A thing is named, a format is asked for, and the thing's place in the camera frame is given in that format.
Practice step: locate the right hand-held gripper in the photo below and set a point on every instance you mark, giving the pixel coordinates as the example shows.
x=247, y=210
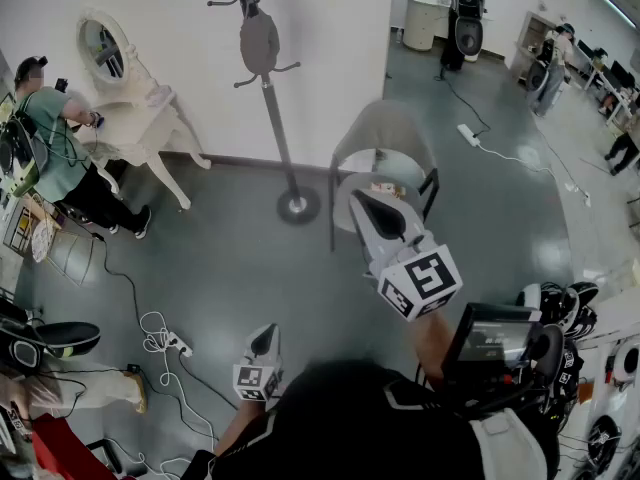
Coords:
x=425, y=278

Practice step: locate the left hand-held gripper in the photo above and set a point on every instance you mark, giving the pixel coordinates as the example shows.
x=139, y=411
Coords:
x=250, y=378

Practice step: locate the black metal coat rack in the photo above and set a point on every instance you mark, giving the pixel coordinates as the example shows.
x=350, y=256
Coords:
x=279, y=133

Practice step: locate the grey handbag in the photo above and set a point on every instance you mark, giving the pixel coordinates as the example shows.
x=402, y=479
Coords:
x=257, y=38

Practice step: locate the person's right forearm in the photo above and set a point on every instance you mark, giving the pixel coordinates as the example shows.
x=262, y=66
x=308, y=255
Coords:
x=430, y=348

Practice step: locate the person's left forearm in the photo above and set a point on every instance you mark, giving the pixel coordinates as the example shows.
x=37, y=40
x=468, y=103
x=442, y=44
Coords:
x=240, y=428

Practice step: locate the small packet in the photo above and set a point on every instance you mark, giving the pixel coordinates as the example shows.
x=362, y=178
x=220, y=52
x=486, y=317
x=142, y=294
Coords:
x=385, y=188

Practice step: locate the white power strip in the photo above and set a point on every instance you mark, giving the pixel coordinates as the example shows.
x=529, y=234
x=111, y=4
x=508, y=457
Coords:
x=469, y=135
x=180, y=344

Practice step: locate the grey chair with black legs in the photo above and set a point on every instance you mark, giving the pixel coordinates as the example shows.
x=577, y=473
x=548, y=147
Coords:
x=380, y=123

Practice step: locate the person's black shirt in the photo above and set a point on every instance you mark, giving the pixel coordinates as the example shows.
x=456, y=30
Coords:
x=350, y=418

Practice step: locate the small black monitor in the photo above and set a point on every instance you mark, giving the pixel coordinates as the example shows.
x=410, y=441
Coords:
x=495, y=343

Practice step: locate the black oval backpack pod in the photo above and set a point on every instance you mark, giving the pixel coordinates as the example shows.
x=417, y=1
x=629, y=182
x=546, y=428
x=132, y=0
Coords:
x=60, y=338

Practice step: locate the white round counter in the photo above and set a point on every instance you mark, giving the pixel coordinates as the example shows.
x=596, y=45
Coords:
x=420, y=18

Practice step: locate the red box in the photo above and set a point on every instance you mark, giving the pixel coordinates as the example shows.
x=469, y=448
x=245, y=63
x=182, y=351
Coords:
x=55, y=448

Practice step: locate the beige cabinet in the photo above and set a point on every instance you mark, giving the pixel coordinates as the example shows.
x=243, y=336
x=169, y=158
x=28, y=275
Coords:
x=532, y=33

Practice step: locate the white dressing table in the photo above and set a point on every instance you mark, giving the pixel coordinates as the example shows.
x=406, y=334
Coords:
x=145, y=133

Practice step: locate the white patterned cloth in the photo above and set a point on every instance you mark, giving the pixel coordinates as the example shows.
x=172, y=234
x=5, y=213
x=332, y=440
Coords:
x=42, y=238

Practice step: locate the white shelf with devices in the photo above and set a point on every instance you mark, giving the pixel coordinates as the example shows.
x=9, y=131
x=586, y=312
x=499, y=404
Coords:
x=615, y=368

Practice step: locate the desks with monitors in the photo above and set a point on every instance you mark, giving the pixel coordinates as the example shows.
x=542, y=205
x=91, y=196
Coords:
x=607, y=78

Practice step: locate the pale purple packet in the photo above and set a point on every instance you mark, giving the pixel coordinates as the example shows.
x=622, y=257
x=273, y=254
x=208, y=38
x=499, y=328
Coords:
x=159, y=95

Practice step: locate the ceiling light strip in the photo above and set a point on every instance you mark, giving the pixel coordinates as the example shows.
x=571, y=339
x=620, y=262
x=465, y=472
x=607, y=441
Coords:
x=610, y=0

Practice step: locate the white oval mirror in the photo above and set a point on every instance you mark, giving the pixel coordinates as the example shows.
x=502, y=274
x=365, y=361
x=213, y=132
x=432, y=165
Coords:
x=100, y=48

